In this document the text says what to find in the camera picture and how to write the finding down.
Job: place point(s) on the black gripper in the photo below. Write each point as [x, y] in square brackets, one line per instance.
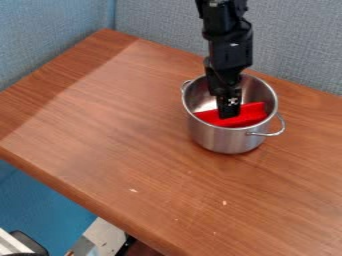
[228, 34]

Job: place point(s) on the red rectangular block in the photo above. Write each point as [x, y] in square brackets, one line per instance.
[252, 113]

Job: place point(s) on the stainless steel pot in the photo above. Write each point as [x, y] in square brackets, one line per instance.
[228, 140]

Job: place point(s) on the white object at corner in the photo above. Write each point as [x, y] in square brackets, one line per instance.
[10, 245]

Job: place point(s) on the black chair part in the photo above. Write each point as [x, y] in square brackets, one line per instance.
[36, 248]

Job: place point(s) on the white table leg bracket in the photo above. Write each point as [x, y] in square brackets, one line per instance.
[101, 240]

